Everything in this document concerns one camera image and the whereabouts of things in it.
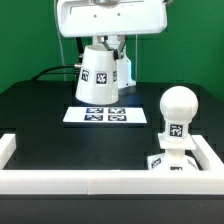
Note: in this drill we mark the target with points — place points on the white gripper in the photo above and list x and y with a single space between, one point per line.
83 18

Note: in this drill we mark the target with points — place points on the white lamp shade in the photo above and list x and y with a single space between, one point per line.
97 82

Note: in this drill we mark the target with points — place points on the white lamp bulb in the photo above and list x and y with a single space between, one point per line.
178 106

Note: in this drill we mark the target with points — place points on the white lamp base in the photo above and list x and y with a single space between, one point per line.
173 158

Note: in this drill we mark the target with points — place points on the white marker tag plate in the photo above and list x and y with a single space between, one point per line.
110 115

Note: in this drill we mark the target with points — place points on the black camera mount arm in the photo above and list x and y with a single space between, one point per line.
80 49

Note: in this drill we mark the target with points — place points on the white U-shaped frame wall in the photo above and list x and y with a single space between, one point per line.
208 181

